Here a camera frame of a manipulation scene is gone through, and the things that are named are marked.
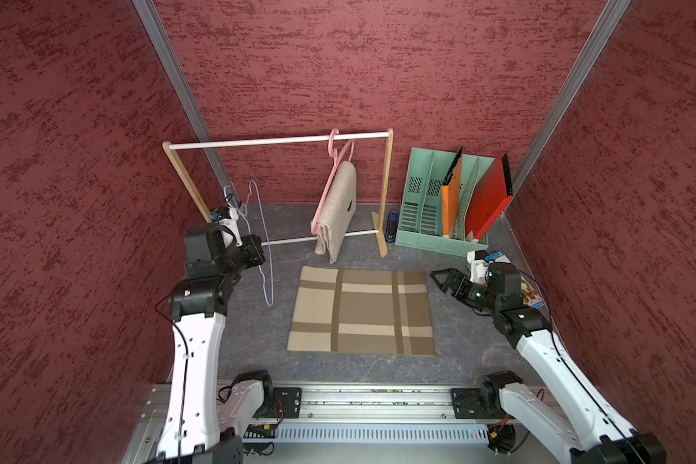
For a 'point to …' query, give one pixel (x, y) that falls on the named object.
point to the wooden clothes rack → (380, 225)
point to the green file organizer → (420, 217)
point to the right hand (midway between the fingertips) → (437, 284)
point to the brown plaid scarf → (362, 311)
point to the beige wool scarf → (339, 213)
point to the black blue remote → (391, 226)
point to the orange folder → (450, 197)
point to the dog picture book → (530, 296)
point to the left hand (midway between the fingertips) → (259, 246)
